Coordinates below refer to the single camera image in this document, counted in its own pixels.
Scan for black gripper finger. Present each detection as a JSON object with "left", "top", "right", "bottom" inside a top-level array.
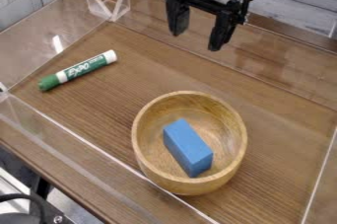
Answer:
[
  {"left": 207, "top": 11, "right": 235, "bottom": 51},
  {"left": 166, "top": 0, "right": 189, "bottom": 37}
]

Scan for green Expo marker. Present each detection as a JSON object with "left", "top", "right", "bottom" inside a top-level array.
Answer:
[{"left": 38, "top": 50, "right": 117, "bottom": 92}]

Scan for brown wooden bowl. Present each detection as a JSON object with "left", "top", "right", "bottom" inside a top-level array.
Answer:
[{"left": 130, "top": 91, "right": 247, "bottom": 195}]

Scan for clear acrylic tray walls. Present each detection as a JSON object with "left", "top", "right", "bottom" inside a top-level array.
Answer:
[{"left": 0, "top": 0, "right": 337, "bottom": 224}]

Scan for blue rectangular block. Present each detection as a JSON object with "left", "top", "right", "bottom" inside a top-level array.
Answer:
[{"left": 163, "top": 118, "right": 213, "bottom": 178}]

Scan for black metal table bracket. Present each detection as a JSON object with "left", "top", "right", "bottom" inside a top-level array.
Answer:
[{"left": 29, "top": 178, "right": 74, "bottom": 224}]

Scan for black cable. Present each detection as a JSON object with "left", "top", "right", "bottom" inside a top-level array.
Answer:
[{"left": 0, "top": 193, "right": 49, "bottom": 224}]

